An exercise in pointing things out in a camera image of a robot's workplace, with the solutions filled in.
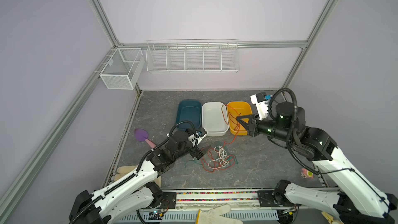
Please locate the purple pink scoop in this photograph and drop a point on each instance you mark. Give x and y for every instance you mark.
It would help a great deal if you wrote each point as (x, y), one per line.
(141, 135)

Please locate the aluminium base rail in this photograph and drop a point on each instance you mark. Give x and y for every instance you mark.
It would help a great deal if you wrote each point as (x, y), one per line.
(205, 199)

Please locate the white mesh box basket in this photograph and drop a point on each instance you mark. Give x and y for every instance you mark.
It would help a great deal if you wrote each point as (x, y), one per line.
(123, 68)

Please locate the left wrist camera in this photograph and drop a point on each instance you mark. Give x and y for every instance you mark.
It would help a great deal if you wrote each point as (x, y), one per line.
(200, 134)

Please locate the white wire wall basket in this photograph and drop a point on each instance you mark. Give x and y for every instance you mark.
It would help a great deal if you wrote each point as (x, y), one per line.
(193, 56)

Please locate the white plastic bin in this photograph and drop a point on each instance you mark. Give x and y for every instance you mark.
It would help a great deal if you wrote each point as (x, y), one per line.
(214, 119)

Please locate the teal plastic bin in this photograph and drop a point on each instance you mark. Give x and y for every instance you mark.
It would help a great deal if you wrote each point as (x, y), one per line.
(190, 110)

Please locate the pink green small toy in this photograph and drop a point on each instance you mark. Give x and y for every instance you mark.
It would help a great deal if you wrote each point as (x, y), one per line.
(306, 174)

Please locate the white glove yellow cuff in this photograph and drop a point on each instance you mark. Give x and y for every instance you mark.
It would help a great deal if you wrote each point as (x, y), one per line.
(215, 216)

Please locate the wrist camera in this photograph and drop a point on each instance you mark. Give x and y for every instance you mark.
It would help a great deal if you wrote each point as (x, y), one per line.
(261, 101)
(200, 134)

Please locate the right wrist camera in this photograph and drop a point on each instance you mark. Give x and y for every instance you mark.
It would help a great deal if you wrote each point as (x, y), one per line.
(261, 101)

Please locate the yellow plastic bin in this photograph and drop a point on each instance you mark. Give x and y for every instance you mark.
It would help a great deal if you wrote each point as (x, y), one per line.
(235, 109)

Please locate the beige work glove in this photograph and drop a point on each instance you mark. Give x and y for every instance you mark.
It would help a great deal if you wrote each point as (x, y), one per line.
(125, 170)

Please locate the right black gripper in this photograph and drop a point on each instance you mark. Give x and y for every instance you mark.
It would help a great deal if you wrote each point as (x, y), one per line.
(255, 123)

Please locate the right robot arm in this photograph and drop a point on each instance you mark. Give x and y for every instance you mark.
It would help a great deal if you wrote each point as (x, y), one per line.
(357, 202)

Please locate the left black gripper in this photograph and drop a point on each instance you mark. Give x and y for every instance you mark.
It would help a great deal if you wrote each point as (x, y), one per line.
(197, 153)

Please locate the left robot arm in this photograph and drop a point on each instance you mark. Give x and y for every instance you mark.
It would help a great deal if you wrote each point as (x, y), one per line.
(137, 189)

